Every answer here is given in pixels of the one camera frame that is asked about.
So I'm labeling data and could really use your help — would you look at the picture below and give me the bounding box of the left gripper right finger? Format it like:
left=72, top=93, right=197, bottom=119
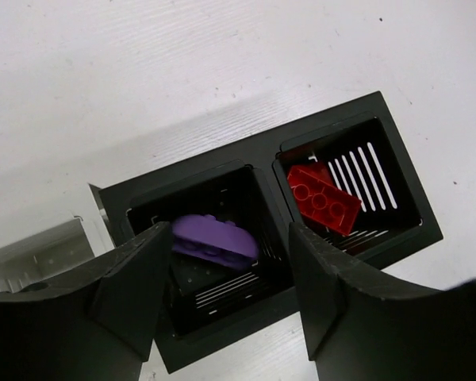
left=289, top=223, right=476, bottom=380

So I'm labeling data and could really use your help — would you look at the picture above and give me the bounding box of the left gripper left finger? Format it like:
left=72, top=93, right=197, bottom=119
left=0, top=222, right=171, bottom=380

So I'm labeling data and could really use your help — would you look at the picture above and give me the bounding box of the red transparent lego brick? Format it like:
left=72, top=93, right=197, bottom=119
left=287, top=162, right=362, bottom=236

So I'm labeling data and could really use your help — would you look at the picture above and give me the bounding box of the purple lego brick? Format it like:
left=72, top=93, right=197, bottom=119
left=171, top=214, right=259, bottom=271

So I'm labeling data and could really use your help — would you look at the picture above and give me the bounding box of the white double bin container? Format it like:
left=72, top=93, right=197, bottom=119
left=0, top=183, right=116, bottom=294

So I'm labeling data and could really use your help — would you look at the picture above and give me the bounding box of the black double bin container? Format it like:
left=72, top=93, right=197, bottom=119
left=98, top=92, right=443, bottom=373

